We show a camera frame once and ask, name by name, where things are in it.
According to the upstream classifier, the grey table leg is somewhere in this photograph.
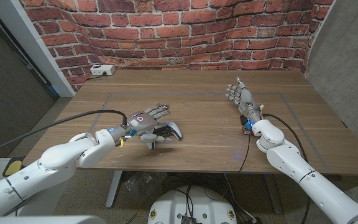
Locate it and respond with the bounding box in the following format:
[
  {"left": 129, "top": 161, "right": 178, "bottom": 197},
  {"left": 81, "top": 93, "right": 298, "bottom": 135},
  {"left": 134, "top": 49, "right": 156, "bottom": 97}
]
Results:
[
  {"left": 262, "top": 174, "right": 284, "bottom": 215},
  {"left": 106, "top": 170, "right": 124, "bottom": 208}
]

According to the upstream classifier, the white door frame post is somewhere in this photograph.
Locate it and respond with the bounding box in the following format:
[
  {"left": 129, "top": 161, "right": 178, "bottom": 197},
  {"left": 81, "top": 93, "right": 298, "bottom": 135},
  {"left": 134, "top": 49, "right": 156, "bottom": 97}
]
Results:
[{"left": 0, "top": 0, "right": 76, "bottom": 98}]

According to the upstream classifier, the printed brick wall backdrop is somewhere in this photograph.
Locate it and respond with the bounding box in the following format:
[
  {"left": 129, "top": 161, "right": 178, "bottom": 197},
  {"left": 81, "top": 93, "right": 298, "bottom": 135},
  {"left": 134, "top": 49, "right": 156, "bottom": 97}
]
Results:
[{"left": 19, "top": 0, "right": 335, "bottom": 93}]

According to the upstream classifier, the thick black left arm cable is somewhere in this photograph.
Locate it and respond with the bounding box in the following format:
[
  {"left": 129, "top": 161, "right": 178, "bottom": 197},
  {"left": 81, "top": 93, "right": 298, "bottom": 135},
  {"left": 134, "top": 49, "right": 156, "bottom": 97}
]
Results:
[{"left": 0, "top": 109, "right": 128, "bottom": 158}]

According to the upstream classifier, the white robot torso base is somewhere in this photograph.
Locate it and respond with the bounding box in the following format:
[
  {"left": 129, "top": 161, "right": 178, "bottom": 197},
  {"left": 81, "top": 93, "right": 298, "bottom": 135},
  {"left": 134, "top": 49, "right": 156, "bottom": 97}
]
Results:
[{"left": 147, "top": 185, "right": 238, "bottom": 224}]

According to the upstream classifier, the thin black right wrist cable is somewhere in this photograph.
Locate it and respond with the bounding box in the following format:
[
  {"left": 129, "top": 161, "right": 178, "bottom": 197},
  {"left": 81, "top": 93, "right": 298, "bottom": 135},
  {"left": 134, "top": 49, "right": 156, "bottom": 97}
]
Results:
[{"left": 237, "top": 133, "right": 252, "bottom": 174}]

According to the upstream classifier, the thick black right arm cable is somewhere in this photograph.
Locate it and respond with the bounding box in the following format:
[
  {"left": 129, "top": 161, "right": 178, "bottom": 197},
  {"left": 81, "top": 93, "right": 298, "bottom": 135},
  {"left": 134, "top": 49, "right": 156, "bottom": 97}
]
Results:
[{"left": 262, "top": 113, "right": 312, "bottom": 224}]

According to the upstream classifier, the clear plastic bag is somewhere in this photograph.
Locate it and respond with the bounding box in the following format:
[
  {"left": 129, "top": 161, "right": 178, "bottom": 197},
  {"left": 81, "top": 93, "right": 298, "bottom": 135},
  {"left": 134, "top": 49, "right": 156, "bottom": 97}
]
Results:
[{"left": 121, "top": 171, "right": 165, "bottom": 205}]

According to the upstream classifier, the yellow black foot pedal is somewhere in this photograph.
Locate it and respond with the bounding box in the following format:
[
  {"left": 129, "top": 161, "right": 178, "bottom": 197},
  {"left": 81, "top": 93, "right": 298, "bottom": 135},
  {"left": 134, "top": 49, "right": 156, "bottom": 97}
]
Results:
[{"left": 2, "top": 159, "right": 25, "bottom": 177}]

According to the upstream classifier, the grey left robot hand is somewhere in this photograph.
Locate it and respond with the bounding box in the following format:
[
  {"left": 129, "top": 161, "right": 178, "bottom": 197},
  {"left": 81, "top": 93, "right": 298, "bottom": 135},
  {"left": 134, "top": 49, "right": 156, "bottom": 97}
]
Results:
[{"left": 125, "top": 103, "right": 172, "bottom": 144}]

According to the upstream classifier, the white floor cable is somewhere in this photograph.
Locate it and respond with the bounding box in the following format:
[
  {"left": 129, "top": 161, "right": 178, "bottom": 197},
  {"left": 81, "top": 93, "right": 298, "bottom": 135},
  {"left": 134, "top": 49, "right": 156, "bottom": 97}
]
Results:
[{"left": 223, "top": 172, "right": 258, "bottom": 223}]

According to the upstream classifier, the black power strip cable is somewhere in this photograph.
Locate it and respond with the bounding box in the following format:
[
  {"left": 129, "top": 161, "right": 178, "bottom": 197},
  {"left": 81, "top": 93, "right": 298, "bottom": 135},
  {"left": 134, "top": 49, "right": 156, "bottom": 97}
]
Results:
[{"left": 85, "top": 72, "right": 108, "bottom": 81}]

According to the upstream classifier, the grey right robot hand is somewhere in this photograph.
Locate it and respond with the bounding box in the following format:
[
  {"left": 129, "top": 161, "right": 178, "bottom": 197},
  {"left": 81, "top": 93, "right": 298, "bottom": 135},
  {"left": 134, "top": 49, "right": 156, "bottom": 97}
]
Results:
[{"left": 224, "top": 76, "right": 264, "bottom": 124}]

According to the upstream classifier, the white power strip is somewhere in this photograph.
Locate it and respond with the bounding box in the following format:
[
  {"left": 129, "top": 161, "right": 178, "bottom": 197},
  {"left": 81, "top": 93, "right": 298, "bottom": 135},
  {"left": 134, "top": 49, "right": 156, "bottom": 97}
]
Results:
[{"left": 89, "top": 64, "right": 116, "bottom": 77}]

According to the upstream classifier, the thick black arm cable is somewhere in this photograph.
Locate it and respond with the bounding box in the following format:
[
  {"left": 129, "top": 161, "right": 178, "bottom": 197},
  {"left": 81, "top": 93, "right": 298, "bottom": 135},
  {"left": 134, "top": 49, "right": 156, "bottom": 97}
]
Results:
[
  {"left": 0, "top": 109, "right": 128, "bottom": 158},
  {"left": 262, "top": 113, "right": 312, "bottom": 224}
]

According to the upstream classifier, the white black game controller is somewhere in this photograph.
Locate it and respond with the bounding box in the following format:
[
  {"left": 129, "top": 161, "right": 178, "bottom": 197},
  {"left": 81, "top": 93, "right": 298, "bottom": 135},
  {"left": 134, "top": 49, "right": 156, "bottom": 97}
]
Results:
[{"left": 149, "top": 120, "right": 183, "bottom": 151}]

